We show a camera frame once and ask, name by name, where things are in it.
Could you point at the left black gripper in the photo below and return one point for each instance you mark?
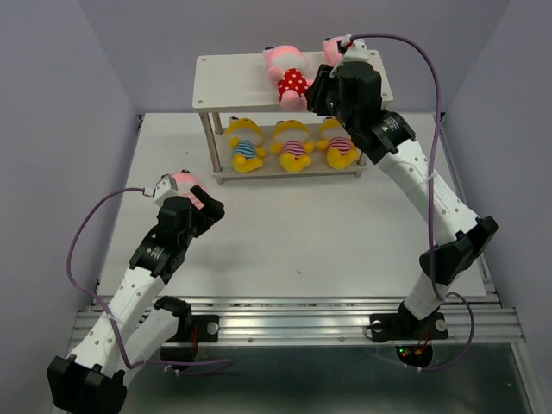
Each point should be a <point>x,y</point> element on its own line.
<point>213,210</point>

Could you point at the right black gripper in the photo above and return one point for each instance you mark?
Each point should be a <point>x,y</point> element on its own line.
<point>321,84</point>

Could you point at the pink toy red polka-dot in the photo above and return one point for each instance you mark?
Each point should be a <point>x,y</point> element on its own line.
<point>287,68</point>

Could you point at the pink toy orange stripes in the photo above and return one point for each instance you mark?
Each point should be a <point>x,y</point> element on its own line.
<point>334,48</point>

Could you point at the yellow toy pink stripes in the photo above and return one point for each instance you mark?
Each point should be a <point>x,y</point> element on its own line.
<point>293,144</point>
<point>337,144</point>

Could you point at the yellow toy blue stripes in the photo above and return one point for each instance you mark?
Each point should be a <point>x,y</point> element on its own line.
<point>246,141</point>

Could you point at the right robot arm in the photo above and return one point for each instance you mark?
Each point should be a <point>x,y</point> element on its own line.
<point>457,236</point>

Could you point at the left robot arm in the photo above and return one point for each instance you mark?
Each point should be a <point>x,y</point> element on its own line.
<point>96,374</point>

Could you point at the white two-tier shelf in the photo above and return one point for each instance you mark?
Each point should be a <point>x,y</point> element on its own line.
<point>238,85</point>

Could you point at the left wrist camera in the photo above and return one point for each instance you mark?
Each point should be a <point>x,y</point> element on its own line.
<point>165,188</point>

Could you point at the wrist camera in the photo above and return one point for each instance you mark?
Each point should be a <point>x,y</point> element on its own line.
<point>165,188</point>
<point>353,50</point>

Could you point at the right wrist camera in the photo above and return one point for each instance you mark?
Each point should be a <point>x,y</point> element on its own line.
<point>353,50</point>

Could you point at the aluminium rail frame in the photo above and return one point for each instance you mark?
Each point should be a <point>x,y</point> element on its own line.
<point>273,322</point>

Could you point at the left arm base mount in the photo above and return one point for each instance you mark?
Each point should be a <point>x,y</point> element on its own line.
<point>192,329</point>

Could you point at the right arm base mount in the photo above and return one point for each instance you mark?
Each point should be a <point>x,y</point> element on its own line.
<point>413,337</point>

